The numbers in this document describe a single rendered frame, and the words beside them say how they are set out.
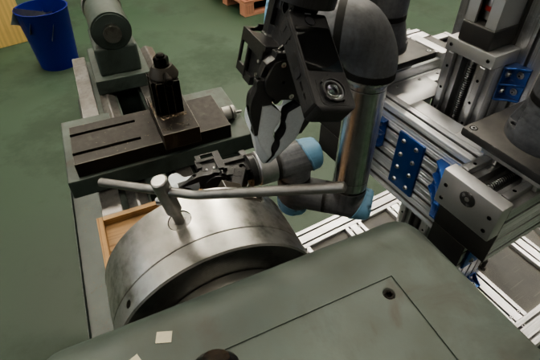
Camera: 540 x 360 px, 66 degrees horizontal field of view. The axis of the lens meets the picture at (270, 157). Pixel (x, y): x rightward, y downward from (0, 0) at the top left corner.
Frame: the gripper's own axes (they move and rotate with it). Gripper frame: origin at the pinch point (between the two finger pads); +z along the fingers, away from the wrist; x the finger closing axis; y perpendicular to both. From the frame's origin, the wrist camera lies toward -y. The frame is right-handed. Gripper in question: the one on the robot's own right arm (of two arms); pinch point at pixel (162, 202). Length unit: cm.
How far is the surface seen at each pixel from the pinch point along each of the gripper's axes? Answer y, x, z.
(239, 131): 36.3, -15.6, -28.3
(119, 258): -18.3, 9.7, 8.5
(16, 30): 364, -95, 72
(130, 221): 16.9, -19.7, 7.7
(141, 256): -21.6, 12.6, 5.3
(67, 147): 49, -16, 20
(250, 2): 340, -93, -147
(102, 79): 86, -16, 6
